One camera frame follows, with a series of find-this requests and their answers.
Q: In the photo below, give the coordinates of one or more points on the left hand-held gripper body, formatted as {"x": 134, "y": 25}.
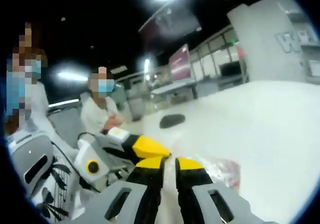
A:
{"x": 87, "y": 154}

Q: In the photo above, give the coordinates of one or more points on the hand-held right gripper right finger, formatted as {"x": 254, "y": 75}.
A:
{"x": 200, "y": 204}

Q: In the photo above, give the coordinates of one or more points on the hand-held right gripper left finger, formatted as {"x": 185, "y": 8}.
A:
{"x": 120, "y": 204}

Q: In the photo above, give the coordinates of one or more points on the clear resealable bag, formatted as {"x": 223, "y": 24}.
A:
{"x": 220, "y": 171}

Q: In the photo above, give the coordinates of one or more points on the black cap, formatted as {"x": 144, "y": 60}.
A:
{"x": 172, "y": 121}

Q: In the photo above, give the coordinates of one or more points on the white chest-worn device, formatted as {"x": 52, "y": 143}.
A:
{"x": 22, "y": 159}

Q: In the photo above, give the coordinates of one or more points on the background work table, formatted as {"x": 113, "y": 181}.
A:
{"x": 172, "y": 85}

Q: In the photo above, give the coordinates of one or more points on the person's white shirt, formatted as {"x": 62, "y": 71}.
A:
{"x": 41, "y": 104}

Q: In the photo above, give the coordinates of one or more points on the reddish monitor screen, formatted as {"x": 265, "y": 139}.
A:
{"x": 179, "y": 63}

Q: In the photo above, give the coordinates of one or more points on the glass partition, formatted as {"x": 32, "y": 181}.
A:
{"x": 207, "y": 59}

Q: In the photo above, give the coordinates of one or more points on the small black monitor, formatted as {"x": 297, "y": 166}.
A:
{"x": 230, "y": 68}

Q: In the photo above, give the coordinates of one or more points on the dark hanging display screen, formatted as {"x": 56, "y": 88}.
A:
{"x": 172, "y": 22}

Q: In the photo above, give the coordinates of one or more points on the pink hanging object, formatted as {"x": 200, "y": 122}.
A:
{"x": 240, "y": 52}

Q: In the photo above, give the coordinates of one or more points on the small green sign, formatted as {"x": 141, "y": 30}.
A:
{"x": 232, "y": 40}

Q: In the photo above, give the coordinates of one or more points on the wall letter sign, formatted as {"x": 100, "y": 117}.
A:
{"x": 292, "y": 42}

